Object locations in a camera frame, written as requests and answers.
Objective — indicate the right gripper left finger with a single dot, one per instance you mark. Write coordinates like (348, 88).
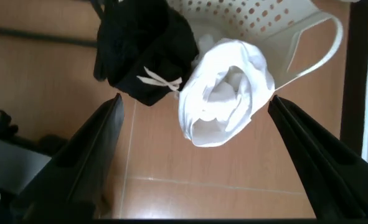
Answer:
(78, 168)

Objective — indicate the white laundry basket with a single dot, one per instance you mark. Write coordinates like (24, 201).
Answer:
(264, 18)

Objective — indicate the white garment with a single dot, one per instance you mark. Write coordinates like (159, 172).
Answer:
(227, 93)

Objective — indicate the black shorts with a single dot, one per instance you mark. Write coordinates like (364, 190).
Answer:
(140, 46)

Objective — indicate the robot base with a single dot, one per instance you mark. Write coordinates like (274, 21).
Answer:
(9, 161)

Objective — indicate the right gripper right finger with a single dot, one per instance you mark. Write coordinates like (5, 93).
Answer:
(327, 174)

